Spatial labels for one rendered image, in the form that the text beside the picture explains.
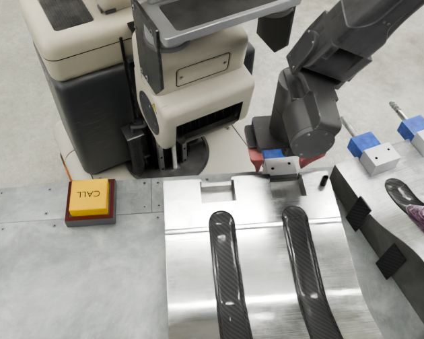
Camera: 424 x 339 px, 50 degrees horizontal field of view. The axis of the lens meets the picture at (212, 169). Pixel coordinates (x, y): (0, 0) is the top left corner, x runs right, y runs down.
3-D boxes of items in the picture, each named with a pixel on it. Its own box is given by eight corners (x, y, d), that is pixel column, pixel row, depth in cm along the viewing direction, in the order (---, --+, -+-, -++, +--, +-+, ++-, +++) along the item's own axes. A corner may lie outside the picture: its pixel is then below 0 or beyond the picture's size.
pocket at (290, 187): (264, 186, 74) (267, 173, 71) (297, 184, 75) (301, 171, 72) (269, 210, 72) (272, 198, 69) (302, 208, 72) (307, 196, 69)
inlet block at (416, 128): (375, 115, 88) (383, 95, 83) (396, 108, 89) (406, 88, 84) (417, 166, 81) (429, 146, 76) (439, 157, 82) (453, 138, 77)
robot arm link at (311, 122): (361, 44, 61) (310, 23, 57) (390, 106, 54) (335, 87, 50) (307, 104, 69) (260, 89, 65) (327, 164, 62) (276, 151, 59)
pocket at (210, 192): (199, 191, 74) (199, 178, 71) (231, 189, 74) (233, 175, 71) (201, 215, 71) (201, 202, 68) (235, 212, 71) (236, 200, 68)
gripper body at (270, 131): (322, 150, 71) (333, 118, 65) (258, 155, 70) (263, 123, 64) (311, 120, 74) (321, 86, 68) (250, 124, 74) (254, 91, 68)
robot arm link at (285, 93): (315, 58, 63) (275, 60, 63) (328, 93, 59) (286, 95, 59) (306, 94, 69) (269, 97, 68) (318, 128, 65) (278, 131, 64)
